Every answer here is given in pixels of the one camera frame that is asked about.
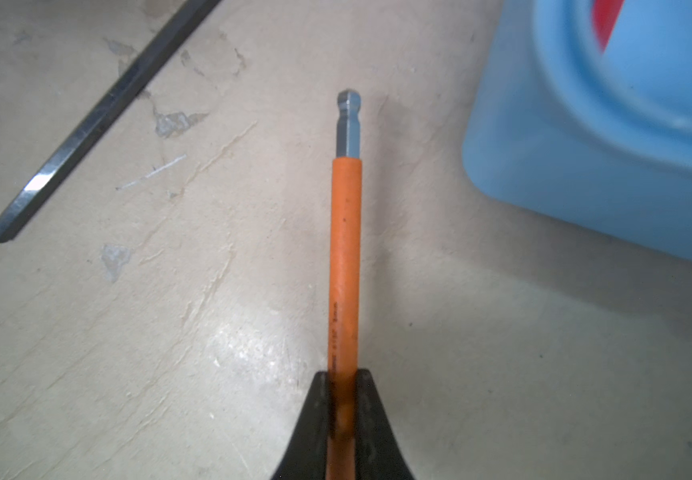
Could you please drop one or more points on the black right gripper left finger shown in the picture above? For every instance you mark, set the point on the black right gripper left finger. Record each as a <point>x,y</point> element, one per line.
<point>306,455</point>

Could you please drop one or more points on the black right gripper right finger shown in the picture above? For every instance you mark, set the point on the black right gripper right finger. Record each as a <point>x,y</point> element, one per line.
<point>378,455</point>

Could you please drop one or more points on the orange handled tool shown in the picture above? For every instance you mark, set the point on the orange handled tool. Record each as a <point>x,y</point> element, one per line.
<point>344,286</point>

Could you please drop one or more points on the light blue plastic tool box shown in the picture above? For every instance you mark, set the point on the light blue plastic tool box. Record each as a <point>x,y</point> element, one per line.
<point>595,135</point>

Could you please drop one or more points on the black metal rod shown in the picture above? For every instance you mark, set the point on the black metal rod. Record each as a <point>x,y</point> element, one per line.
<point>102,116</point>

